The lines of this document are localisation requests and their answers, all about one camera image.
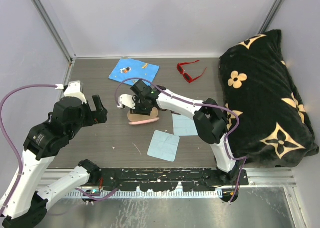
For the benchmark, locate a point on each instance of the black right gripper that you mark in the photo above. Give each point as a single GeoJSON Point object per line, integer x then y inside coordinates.
{"type": "Point", "coordinates": [137, 110]}

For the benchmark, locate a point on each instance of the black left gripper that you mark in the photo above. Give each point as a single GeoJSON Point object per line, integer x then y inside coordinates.
{"type": "Point", "coordinates": [99, 116]}

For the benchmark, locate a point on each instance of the pink glasses case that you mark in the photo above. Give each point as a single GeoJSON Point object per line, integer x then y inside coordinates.
{"type": "Point", "coordinates": [138, 119]}

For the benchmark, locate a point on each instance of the light blue cloth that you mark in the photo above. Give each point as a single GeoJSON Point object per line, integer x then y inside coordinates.
{"type": "Point", "coordinates": [163, 146]}
{"type": "Point", "coordinates": [183, 126]}

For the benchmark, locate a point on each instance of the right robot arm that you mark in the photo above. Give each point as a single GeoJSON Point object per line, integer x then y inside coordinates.
{"type": "Point", "coordinates": [208, 117]}

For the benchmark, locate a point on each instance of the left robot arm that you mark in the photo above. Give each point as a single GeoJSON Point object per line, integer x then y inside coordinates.
{"type": "Point", "coordinates": [29, 205]}

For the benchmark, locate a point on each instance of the red sunglasses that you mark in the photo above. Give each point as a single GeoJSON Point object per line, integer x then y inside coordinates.
{"type": "Point", "coordinates": [185, 74]}

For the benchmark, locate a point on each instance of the blue cartoon print cloth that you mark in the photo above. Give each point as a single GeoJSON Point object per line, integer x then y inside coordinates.
{"type": "Point", "coordinates": [133, 69]}

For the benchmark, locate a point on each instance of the black floral plush pillow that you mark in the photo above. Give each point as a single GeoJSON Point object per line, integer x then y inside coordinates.
{"type": "Point", "coordinates": [267, 118]}

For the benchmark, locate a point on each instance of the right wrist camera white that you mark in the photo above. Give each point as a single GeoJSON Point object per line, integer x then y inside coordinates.
{"type": "Point", "coordinates": [126, 100]}

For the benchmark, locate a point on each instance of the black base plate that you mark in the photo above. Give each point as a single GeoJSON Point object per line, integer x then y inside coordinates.
{"type": "Point", "coordinates": [159, 179]}

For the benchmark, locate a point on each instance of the aluminium front rail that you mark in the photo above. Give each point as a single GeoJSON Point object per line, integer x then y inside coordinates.
{"type": "Point", "coordinates": [249, 178]}

